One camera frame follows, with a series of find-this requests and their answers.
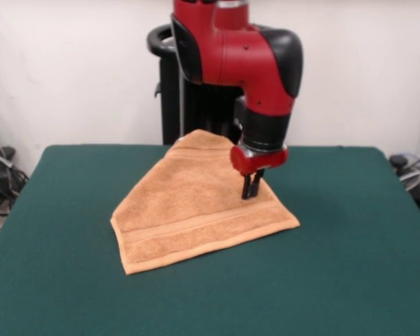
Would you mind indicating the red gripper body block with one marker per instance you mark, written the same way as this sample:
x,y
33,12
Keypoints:
x,y
255,161

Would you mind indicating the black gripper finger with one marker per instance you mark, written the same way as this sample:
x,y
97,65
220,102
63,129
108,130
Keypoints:
x,y
256,183
246,187

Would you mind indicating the tan terry towel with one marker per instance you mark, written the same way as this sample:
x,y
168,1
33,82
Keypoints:
x,y
196,210

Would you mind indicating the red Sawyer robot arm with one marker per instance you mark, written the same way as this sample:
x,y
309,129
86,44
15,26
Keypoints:
x,y
245,59

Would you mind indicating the silver round disc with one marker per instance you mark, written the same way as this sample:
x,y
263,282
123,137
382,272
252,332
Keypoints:
x,y
411,180

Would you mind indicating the dark green table cloth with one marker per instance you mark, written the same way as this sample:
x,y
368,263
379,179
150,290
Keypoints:
x,y
91,297

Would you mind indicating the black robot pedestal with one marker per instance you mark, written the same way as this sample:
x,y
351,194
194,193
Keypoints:
x,y
169,105

